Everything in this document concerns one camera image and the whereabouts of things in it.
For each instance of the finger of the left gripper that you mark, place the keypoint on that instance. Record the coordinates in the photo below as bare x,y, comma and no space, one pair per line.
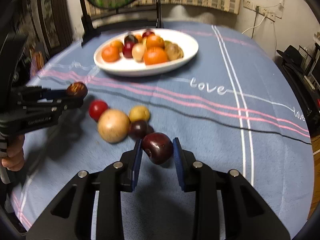
51,105
39,93

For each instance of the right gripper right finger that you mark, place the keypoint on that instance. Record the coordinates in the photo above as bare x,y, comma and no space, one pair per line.
225,200

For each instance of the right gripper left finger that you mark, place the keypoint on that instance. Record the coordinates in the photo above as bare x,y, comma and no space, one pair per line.
69,215

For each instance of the dark brown passion fruit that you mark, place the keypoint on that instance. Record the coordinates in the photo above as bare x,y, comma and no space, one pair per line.
77,89

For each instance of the dark red plum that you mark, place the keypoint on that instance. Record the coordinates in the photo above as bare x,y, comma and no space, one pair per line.
158,147
147,33

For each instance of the orange fruit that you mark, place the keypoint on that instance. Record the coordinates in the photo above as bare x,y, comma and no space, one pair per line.
154,41
118,44

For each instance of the person's left hand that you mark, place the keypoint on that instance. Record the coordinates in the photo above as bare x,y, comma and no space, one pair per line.
14,161

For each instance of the red tomato on cloth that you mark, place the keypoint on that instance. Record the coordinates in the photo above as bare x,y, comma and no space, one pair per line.
96,109

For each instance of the large tan round fruit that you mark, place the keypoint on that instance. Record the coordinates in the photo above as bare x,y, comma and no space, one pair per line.
113,126

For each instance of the large orange at left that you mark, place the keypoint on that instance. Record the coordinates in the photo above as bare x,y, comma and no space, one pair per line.
110,54

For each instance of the white oval plate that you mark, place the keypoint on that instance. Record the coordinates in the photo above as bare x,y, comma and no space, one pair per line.
130,68

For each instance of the small yellow fruit on cloth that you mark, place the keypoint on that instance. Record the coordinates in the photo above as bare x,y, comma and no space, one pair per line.
139,112

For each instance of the small dark plum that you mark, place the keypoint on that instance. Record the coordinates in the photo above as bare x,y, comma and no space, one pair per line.
138,129

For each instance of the red plum on plate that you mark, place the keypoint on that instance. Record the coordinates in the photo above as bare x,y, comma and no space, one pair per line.
127,49

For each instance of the dark framed picture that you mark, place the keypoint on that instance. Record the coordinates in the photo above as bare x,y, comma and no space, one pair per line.
55,25

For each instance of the pale potato-like fruit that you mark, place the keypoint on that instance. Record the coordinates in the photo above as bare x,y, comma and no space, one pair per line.
138,52

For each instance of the black wooden chair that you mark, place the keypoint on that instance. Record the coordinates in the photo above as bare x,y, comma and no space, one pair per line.
140,13

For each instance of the large orange mandarin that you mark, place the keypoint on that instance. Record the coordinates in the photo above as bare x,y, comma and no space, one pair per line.
155,55

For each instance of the small orange tomato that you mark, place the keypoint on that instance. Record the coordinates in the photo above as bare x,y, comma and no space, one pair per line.
139,38

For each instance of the blue striped tablecloth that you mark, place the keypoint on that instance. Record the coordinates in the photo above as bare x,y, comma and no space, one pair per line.
230,105

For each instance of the green-yellow round fruit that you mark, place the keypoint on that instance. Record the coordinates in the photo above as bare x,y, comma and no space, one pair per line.
166,43

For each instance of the brown kiwi-like fruit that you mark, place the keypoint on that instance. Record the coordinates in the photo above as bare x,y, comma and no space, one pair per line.
174,52

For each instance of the wall power strip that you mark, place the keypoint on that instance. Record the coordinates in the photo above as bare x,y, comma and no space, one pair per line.
270,12

